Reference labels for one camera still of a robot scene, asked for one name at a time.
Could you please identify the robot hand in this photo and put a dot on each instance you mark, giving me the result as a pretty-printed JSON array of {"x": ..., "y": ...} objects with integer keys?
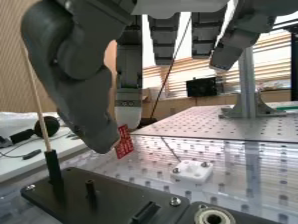
[{"x": 75, "y": 66}]

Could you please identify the red circuit board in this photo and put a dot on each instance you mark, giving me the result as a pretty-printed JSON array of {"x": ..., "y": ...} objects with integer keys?
[{"x": 126, "y": 146}]

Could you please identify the thin stick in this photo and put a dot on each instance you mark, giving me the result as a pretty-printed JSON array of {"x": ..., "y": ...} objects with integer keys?
[{"x": 39, "y": 110}]

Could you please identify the black headphones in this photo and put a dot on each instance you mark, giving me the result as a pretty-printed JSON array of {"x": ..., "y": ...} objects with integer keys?
[{"x": 47, "y": 126}]

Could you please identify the black screen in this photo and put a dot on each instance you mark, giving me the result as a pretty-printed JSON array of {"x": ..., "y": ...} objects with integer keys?
[{"x": 202, "y": 87}]

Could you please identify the white desk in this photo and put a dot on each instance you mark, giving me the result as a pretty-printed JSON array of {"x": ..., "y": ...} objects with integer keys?
[{"x": 27, "y": 166}]

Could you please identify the white square block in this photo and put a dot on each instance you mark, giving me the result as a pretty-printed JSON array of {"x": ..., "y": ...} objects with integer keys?
[{"x": 194, "y": 170}]

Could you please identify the black plate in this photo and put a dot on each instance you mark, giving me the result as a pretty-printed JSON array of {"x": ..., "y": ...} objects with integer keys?
[{"x": 111, "y": 203}]

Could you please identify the clear box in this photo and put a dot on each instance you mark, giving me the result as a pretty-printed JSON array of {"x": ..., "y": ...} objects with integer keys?
[{"x": 248, "y": 166}]

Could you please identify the metal bearing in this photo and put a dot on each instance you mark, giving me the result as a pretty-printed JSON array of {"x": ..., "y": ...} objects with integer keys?
[{"x": 215, "y": 216}]

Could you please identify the metal post with foot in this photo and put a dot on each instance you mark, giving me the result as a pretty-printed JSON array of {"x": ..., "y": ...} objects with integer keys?
[{"x": 248, "y": 90}]

